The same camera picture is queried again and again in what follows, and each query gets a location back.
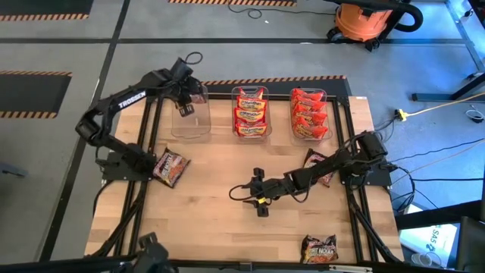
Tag white cable coil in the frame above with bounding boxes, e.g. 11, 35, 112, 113
465, 108, 485, 124

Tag black metal stand base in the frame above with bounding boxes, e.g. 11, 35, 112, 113
411, 70, 485, 102

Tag silver metal bracket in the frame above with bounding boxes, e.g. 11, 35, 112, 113
328, 264, 374, 273

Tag orange shop vacuum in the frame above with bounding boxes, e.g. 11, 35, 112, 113
326, 0, 396, 52

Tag black metal table frame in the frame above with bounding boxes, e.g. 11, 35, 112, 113
85, 92, 405, 266

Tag black handheld object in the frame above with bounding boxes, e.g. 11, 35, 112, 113
136, 232, 179, 273

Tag yellow extension cord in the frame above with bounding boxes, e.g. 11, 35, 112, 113
407, 92, 485, 118

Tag thin black floor cable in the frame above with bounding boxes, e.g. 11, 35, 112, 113
227, 3, 336, 20

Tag white paper cups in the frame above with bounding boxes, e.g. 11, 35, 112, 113
411, 252, 435, 268

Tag black vacuum hose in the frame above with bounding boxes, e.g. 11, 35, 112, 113
333, 0, 424, 33

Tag clear plastic bin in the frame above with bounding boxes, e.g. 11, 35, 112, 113
230, 85, 273, 140
169, 84, 212, 143
286, 87, 334, 147

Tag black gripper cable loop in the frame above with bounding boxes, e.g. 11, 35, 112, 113
183, 52, 204, 65
228, 184, 262, 202

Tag white and blue sign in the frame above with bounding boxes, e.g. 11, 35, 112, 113
399, 223, 462, 266

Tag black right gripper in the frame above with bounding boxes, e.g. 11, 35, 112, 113
242, 168, 289, 218

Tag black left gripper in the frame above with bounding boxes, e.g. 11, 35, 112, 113
166, 58, 205, 118

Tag black hazard-striped floor mat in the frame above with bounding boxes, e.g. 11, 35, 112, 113
0, 0, 95, 21
168, 0, 298, 8
0, 70, 73, 119
200, 74, 352, 98

